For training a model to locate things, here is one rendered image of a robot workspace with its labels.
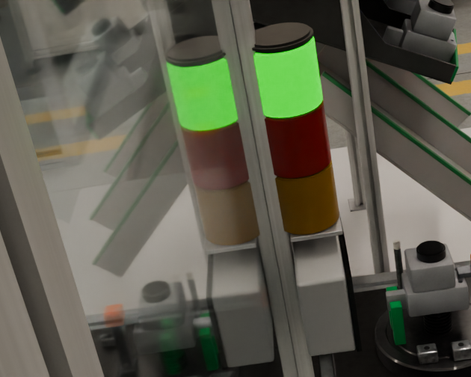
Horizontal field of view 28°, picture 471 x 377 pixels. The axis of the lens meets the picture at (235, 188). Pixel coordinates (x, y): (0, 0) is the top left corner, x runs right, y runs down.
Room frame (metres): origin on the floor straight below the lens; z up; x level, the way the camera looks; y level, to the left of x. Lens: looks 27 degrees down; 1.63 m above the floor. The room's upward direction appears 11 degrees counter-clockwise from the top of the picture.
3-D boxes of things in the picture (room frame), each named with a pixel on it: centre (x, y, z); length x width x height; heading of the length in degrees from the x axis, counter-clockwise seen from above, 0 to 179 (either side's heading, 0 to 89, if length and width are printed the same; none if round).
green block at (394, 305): (0.81, -0.14, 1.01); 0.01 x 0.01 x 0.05; 84
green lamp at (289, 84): (0.65, -0.05, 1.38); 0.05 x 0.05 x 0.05
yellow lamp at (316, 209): (0.65, -0.05, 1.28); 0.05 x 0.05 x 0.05
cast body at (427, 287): (0.82, -0.18, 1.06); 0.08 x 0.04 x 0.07; 84
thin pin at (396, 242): (0.88, -0.16, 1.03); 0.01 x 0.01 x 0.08
